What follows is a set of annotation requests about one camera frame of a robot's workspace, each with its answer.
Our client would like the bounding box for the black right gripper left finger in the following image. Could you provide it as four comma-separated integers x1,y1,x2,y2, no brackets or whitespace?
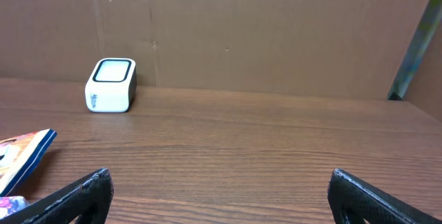
1,168,113,224

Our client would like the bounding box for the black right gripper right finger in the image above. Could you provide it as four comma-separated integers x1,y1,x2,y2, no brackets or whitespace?
327,169,441,224

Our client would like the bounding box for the yellow wet wipes pack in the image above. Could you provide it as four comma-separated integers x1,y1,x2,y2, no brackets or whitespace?
1,129,57,197

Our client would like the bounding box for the red purple pad pack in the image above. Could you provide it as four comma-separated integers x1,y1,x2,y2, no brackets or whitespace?
0,196,30,219

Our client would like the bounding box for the white barcode scanner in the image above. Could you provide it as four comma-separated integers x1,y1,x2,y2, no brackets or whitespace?
84,57,137,113

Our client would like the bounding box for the metal frame post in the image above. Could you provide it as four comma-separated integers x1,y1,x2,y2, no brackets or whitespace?
387,0,441,101

